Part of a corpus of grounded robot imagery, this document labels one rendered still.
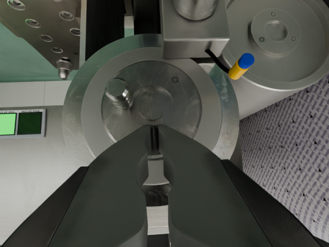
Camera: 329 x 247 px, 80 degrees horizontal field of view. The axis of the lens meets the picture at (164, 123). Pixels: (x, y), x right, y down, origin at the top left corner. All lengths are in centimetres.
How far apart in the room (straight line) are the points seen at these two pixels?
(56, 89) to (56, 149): 282
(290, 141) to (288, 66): 12
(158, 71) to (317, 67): 15
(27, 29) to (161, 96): 38
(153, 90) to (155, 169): 6
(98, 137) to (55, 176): 39
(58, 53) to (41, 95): 287
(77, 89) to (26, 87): 338
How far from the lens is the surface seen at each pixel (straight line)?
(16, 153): 59
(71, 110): 18
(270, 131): 34
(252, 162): 40
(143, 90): 15
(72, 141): 17
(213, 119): 17
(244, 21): 23
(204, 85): 17
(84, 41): 21
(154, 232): 52
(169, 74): 15
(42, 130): 56
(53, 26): 47
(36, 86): 349
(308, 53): 24
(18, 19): 48
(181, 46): 16
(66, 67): 57
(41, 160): 56
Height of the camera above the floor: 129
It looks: 11 degrees down
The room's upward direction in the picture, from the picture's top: 177 degrees clockwise
